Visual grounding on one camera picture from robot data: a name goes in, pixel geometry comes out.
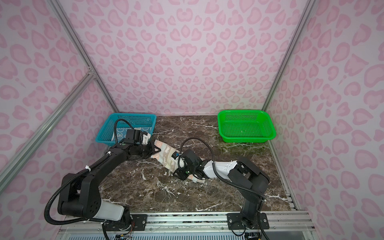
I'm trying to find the pale pink patterned towel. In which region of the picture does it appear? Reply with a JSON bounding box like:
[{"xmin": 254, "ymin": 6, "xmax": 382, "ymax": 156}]
[{"xmin": 151, "ymin": 140, "xmax": 210, "ymax": 183}]

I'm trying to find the blue patterned towel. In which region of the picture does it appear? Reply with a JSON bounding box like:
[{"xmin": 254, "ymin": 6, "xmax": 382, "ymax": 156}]
[{"xmin": 111, "ymin": 127, "xmax": 132, "ymax": 142}]

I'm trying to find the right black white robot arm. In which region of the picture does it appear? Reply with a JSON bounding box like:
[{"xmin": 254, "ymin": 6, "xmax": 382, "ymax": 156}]
[{"xmin": 173, "ymin": 156, "xmax": 270, "ymax": 229}]

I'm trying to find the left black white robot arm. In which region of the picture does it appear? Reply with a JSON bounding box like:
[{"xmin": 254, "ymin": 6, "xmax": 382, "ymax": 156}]
[{"xmin": 58, "ymin": 129, "xmax": 160, "ymax": 225}]

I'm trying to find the teal plastic basket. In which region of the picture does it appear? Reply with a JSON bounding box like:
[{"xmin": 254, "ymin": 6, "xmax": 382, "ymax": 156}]
[{"xmin": 96, "ymin": 113, "xmax": 157, "ymax": 147}]

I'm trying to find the green plastic basket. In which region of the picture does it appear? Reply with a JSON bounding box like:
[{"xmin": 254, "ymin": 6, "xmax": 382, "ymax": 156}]
[{"xmin": 218, "ymin": 110, "xmax": 277, "ymax": 143}]

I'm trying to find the left diagonal aluminium strut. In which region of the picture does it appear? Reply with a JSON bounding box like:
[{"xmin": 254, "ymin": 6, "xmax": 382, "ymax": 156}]
[{"xmin": 1, "ymin": 71, "xmax": 95, "ymax": 193}]

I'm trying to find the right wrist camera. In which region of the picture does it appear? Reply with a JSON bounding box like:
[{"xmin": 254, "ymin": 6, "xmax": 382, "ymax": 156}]
[{"xmin": 172, "ymin": 149, "xmax": 202, "ymax": 169}]

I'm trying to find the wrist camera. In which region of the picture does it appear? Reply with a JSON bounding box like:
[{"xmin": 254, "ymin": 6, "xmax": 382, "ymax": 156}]
[
  {"xmin": 123, "ymin": 129, "xmax": 151, "ymax": 145},
  {"xmin": 172, "ymin": 149, "xmax": 202, "ymax": 169}
]

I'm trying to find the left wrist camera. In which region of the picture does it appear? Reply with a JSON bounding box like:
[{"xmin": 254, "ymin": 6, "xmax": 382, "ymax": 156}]
[{"xmin": 123, "ymin": 129, "xmax": 151, "ymax": 145}]

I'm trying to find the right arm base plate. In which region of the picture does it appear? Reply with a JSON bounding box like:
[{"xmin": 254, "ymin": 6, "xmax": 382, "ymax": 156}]
[{"xmin": 227, "ymin": 213, "xmax": 270, "ymax": 230}]

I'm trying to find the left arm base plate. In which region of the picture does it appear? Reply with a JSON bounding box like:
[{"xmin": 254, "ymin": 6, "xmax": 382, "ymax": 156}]
[{"xmin": 105, "ymin": 214, "xmax": 148, "ymax": 232}]

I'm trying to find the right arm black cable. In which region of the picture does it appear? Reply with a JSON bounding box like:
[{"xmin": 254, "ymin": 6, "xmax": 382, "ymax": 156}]
[{"xmin": 177, "ymin": 137, "xmax": 269, "ymax": 240}]

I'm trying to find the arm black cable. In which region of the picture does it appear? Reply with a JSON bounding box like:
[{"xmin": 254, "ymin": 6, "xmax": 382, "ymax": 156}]
[
  {"xmin": 177, "ymin": 137, "xmax": 269, "ymax": 240},
  {"xmin": 43, "ymin": 118, "xmax": 136, "ymax": 240}
]

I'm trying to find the aluminium front rail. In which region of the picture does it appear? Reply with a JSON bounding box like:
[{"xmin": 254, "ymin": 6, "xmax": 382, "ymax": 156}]
[{"xmin": 55, "ymin": 209, "xmax": 319, "ymax": 240}]

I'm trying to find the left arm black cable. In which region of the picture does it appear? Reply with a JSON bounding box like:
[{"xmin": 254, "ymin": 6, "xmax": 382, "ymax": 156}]
[{"xmin": 43, "ymin": 118, "xmax": 136, "ymax": 240}]

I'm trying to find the left rear aluminium post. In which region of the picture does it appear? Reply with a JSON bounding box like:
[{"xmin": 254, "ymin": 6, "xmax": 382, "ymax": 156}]
[{"xmin": 47, "ymin": 0, "xmax": 120, "ymax": 113}]

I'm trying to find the aluminium post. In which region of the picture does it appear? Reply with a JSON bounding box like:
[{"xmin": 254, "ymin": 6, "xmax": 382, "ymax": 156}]
[
  {"xmin": 262, "ymin": 0, "xmax": 319, "ymax": 112},
  {"xmin": 47, "ymin": 0, "xmax": 120, "ymax": 113}
]

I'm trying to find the right rear aluminium post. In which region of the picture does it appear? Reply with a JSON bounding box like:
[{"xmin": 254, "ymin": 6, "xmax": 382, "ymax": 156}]
[{"xmin": 262, "ymin": 0, "xmax": 319, "ymax": 112}]

